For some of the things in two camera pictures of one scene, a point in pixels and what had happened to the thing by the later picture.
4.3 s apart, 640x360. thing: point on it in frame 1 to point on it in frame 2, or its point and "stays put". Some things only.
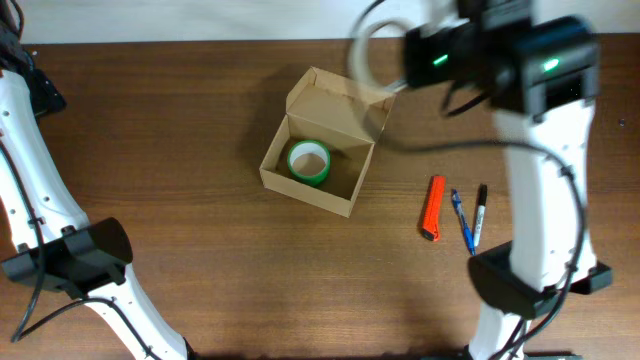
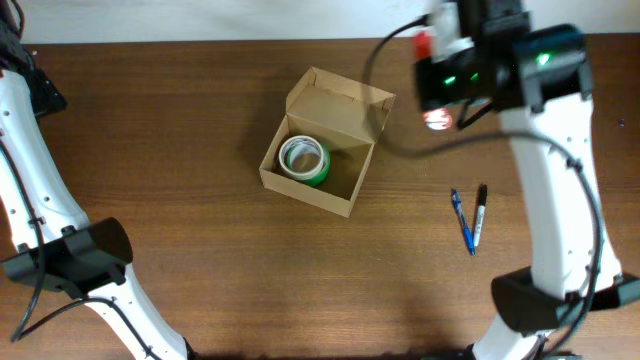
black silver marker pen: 481,216 stays put
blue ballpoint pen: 466,230 stays put
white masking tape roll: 359,60 to 296,175
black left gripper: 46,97 stays put
